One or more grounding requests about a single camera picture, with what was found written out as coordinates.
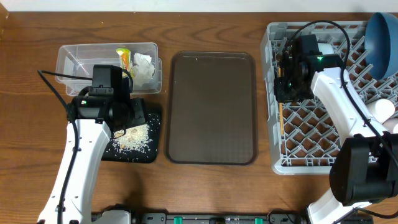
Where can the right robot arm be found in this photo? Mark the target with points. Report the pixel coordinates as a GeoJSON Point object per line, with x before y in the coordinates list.
{"type": "Point", "coordinates": [365, 170]}

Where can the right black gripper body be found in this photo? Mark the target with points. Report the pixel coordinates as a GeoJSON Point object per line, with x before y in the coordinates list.
{"type": "Point", "coordinates": [282, 88]}

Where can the pink cup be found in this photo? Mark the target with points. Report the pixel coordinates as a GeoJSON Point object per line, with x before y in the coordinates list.
{"type": "Point", "coordinates": [391, 125]}

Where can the white paper napkin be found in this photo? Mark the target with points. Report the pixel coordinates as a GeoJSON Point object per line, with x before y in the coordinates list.
{"type": "Point", "coordinates": [143, 69]}

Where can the pile of rice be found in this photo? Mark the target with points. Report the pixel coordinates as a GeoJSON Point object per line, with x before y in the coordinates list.
{"type": "Point", "coordinates": [133, 138]}

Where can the dark blue plate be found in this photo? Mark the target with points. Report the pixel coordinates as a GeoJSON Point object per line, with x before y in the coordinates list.
{"type": "Point", "coordinates": [381, 44]}

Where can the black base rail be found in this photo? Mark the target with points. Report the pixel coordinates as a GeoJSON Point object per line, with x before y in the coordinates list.
{"type": "Point", "coordinates": [217, 218]}

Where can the brown serving tray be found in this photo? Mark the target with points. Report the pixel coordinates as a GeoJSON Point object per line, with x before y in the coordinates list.
{"type": "Point", "coordinates": [212, 118]}

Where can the light blue small bowl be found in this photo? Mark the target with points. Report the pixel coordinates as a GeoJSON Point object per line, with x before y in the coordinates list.
{"type": "Point", "coordinates": [325, 49]}

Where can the yellow green snack wrapper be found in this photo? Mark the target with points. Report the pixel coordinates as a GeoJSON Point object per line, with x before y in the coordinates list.
{"type": "Point", "coordinates": [125, 58]}

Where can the clear plastic waste bin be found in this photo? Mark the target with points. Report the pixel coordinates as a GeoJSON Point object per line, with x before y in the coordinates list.
{"type": "Point", "coordinates": [79, 60]}

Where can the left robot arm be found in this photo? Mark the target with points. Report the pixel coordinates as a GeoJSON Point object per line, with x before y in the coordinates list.
{"type": "Point", "coordinates": [98, 111]}

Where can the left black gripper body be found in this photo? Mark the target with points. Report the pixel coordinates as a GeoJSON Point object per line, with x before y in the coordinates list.
{"type": "Point", "coordinates": [138, 111]}

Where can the black waste tray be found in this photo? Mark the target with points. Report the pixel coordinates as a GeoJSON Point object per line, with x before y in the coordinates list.
{"type": "Point", "coordinates": [140, 140]}

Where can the grey dishwasher rack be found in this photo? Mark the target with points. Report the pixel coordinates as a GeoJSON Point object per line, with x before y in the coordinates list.
{"type": "Point", "coordinates": [310, 142]}

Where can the pale green cup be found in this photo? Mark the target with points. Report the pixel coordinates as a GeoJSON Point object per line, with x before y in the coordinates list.
{"type": "Point", "coordinates": [381, 109]}

